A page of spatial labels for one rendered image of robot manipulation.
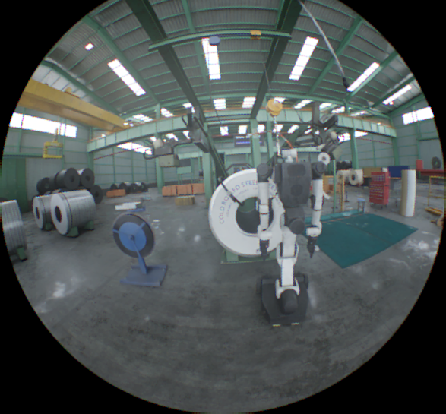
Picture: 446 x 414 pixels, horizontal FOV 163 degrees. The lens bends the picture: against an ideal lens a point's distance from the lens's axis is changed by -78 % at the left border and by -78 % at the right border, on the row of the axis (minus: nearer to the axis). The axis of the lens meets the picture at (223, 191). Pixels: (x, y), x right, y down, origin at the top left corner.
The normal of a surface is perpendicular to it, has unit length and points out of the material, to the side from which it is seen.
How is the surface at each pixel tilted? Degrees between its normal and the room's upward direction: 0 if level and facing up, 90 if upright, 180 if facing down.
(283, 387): 0
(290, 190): 105
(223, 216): 90
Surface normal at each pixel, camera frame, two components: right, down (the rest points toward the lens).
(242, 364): -0.07, -0.99
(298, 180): -0.18, 0.36
